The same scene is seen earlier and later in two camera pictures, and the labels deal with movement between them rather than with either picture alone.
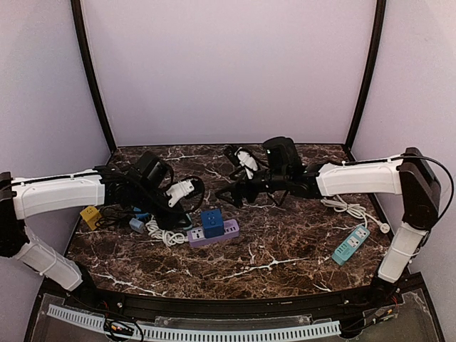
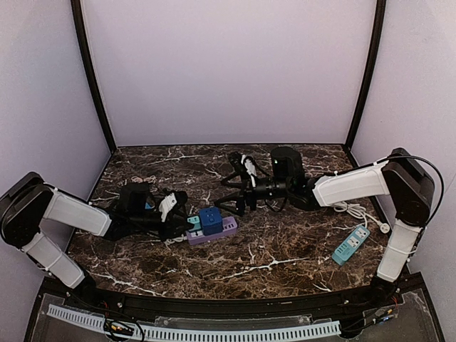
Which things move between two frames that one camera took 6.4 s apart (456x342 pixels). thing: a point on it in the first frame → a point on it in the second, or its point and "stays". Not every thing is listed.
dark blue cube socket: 212,223 stays
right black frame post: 380,10 stays
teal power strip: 345,252 stays
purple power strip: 196,237 → 209,221
